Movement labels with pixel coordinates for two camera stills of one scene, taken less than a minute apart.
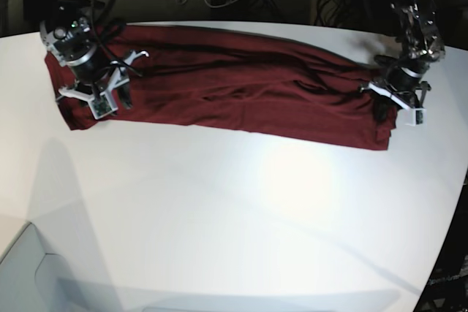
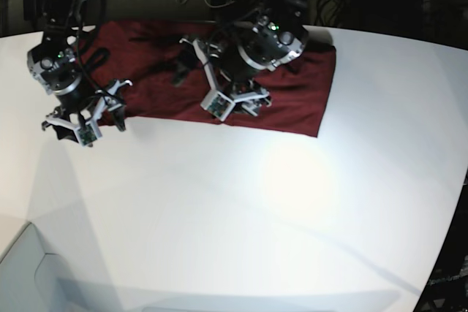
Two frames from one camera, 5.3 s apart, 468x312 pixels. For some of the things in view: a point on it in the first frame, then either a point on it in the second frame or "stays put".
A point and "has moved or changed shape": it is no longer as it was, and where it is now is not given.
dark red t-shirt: (238, 83) has moved or changed shape
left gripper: (95, 80) → (85, 121)
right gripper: (406, 90) → (226, 96)
